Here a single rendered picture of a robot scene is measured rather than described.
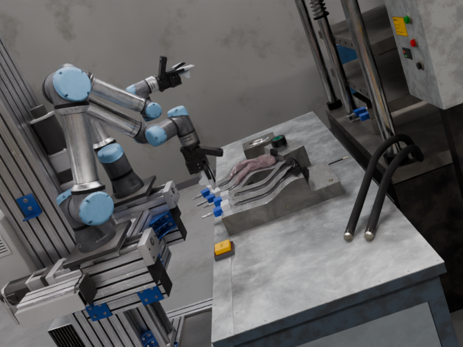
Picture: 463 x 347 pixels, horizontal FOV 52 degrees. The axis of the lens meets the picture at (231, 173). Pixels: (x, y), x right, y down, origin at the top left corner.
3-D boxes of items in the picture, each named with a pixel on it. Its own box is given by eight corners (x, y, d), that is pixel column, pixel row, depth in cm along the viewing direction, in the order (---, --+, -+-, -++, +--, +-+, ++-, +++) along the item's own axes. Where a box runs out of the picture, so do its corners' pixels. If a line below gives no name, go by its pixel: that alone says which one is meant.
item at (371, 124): (375, 135, 240) (365, 103, 234) (360, 122, 265) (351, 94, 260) (472, 98, 235) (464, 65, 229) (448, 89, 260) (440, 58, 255)
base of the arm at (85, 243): (73, 257, 176) (60, 235, 173) (87, 237, 190) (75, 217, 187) (109, 244, 174) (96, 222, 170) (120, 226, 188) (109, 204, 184)
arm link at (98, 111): (28, 99, 170) (142, 151, 199) (38, 96, 162) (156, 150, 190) (40, 70, 173) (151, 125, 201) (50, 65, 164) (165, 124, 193)
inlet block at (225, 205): (204, 225, 201) (199, 214, 200) (204, 219, 206) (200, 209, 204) (233, 214, 200) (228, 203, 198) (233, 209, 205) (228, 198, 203)
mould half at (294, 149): (221, 211, 225) (212, 191, 221) (207, 197, 249) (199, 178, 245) (311, 164, 234) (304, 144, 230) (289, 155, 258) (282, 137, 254)
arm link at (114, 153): (110, 180, 218) (96, 155, 214) (107, 175, 230) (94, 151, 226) (134, 169, 221) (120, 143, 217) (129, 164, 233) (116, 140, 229)
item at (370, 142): (393, 184, 199) (388, 172, 197) (327, 116, 321) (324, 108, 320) (594, 109, 190) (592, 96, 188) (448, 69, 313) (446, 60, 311)
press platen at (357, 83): (391, 113, 199) (387, 102, 197) (332, 76, 303) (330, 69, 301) (568, 44, 191) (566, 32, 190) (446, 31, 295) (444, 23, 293)
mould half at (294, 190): (229, 236, 197) (217, 208, 193) (228, 211, 221) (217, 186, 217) (344, 193, 192) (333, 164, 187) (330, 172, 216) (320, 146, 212)
